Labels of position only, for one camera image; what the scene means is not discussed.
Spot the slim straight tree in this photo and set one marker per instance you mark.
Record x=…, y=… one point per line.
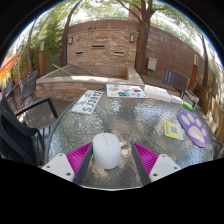
x=205, y=63

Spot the grey wall box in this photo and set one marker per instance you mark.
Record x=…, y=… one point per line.
x=152, y=63

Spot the orange umbrella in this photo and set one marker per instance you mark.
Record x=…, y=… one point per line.
x=7, y=65

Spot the purple paw-print mouse pad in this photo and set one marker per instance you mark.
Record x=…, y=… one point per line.
x=195, y=128

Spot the stone water basin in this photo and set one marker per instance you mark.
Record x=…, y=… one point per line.
x=83, y=80

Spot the black wall lamp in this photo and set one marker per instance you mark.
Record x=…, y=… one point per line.
x=70, y=40
x=132, y=38

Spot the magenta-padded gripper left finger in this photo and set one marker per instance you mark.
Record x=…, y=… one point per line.
x=59, y=165

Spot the long wooden planter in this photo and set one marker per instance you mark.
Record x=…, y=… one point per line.
x=210, y=103

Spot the colourful picture sheet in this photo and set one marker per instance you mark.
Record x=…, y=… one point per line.
x=126, y=90

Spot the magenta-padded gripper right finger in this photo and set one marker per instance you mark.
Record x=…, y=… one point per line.
x=164, y=166

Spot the white computer mouse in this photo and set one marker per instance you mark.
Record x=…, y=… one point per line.
x=106, y=151

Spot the black metal armchair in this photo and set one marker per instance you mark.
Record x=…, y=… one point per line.
x=15, y=133

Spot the small white packet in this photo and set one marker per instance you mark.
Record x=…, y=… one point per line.
x=176, y=99

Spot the dark wooden-slat chair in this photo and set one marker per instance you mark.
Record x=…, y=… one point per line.
x=175, y=80

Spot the yellow square card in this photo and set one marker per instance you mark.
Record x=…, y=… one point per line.
x=172, y=130

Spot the small green object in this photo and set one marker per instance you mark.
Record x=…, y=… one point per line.
x=188, y=106

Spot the white license plate sign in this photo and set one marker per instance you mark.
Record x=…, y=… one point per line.
x=87, y=101

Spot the wooden stick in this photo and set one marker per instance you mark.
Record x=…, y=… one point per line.
x=62, y=70

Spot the white book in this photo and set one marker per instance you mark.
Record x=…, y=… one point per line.
x=158, y=93

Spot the wooden lamp post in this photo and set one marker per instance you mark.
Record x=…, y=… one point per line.
x=193, y=73
x=42, y=56

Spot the leaning slim tree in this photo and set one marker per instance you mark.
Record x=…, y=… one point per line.
x=65, y=36

